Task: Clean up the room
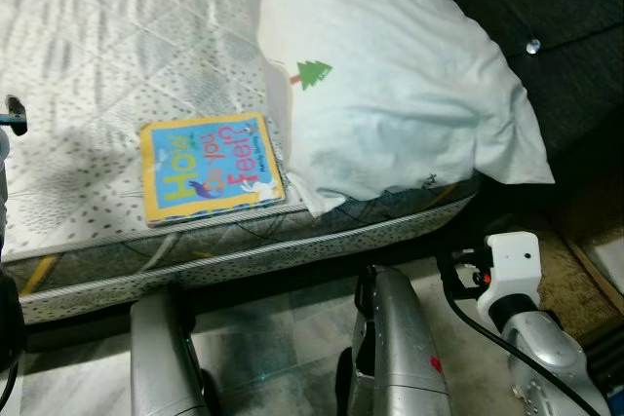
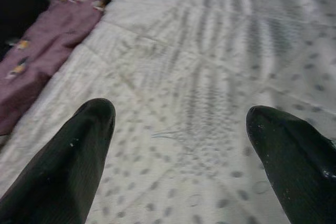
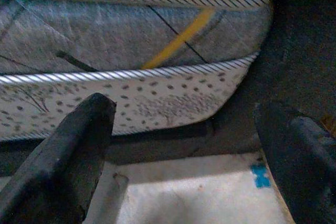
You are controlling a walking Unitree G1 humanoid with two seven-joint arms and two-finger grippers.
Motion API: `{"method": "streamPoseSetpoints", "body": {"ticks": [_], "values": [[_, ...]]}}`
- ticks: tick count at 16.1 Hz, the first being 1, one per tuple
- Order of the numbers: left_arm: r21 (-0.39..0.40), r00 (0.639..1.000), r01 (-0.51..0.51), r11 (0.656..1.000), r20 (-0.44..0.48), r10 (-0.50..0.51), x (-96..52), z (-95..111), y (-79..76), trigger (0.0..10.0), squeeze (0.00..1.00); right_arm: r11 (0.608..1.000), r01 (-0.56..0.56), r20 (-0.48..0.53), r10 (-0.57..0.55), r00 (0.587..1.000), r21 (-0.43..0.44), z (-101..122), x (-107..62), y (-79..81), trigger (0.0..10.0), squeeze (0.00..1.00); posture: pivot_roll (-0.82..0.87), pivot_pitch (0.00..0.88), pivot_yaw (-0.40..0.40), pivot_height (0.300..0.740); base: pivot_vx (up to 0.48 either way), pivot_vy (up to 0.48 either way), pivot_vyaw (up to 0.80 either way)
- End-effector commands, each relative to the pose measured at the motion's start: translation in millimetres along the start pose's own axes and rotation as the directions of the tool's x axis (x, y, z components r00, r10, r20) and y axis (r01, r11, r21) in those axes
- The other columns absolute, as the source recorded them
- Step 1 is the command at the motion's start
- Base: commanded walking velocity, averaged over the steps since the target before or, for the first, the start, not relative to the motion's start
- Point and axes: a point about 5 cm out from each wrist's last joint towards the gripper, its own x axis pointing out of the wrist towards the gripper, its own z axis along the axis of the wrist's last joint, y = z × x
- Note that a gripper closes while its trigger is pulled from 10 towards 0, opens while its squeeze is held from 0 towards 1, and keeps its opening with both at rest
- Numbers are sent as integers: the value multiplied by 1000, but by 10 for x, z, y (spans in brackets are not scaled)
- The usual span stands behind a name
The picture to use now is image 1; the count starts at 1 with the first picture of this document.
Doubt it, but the blue and yellow children's book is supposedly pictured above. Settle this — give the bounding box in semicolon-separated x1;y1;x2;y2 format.
138;112;287;229

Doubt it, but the white pillow with green tree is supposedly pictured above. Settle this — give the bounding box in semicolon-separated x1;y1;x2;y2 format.
234;0;555;217

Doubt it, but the brown floor rug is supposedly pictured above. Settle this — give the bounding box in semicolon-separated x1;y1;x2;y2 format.
531;226;624;344

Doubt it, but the white quilted mattress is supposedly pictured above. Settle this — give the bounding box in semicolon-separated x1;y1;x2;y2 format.
0;0;484;324

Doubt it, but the dark tufted headboard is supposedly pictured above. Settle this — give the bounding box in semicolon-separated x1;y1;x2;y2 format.
419;0;624;242

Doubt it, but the silver robot left leg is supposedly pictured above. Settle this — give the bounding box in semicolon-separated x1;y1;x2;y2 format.
130;284;211;416

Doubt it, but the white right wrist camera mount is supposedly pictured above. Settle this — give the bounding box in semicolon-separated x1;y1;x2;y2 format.
486;232;543;308

